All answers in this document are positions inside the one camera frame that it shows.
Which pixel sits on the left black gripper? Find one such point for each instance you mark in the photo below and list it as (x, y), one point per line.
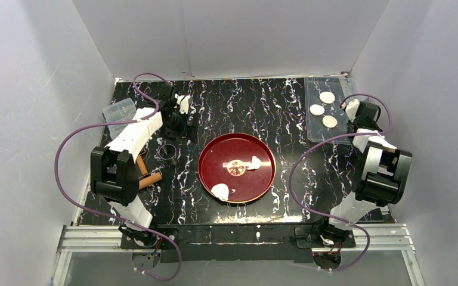
(185, 128)

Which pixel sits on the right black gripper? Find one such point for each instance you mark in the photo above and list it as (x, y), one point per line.
(357, 123)

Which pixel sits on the red round lacquer plate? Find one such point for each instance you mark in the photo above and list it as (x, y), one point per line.
(224, 161)

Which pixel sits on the wooden double-ended pastry roller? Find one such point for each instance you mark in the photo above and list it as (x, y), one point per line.
(148, 175)

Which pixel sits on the white dough lump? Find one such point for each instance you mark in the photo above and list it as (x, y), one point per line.
(254, 164)

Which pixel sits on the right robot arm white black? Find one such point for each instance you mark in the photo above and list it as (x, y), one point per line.
(383, 171)

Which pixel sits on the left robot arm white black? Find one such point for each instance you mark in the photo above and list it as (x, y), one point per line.
(118, 170)

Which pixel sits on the round dumpling wrapper near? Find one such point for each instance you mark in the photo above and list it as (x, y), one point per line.
(329, 121)

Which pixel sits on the round dumpling wrapper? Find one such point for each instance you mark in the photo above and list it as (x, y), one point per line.
(316, 110)
(329, 121)
(327, 97)

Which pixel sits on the round dumpling wrapper far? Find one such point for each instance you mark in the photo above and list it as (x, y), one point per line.
(327, 97)

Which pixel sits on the round dumpling wrapper left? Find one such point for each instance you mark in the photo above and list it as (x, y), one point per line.
(316, 110)

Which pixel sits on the clear acrylic tray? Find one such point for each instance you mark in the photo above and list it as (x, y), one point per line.
(341, 87)

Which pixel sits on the clear plastic compartment box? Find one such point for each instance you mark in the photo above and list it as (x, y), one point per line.
(118, 116)

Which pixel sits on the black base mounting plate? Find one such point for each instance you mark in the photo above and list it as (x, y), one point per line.
(229, 242)

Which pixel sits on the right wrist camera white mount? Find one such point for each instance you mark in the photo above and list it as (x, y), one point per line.
(350, 109)

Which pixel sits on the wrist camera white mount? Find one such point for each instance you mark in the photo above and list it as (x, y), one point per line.
(350, 109)
(183, 103)

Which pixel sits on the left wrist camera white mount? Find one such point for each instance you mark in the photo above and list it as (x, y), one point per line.
(183, 103)

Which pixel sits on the aluminium frame rail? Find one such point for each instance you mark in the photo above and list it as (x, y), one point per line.
(384, 254)

